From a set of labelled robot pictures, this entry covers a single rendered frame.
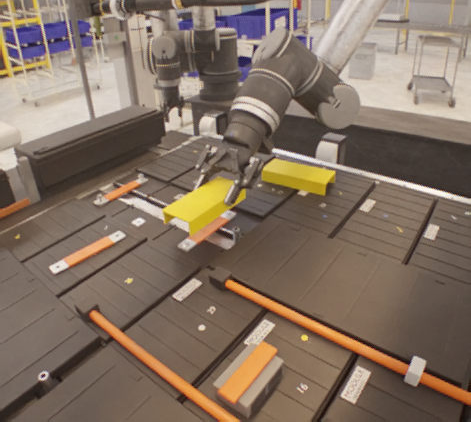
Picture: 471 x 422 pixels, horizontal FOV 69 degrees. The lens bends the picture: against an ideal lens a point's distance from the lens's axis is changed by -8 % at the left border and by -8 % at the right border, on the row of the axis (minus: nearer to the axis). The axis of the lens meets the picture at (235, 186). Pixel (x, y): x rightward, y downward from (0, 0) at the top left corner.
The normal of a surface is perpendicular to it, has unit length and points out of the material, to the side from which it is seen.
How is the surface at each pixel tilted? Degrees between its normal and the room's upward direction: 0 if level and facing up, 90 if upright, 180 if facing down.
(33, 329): 0
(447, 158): 90
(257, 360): 0
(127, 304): 0
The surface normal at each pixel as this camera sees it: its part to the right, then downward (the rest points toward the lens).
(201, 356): -0.04, -0.88
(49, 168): 0.79, 0.26
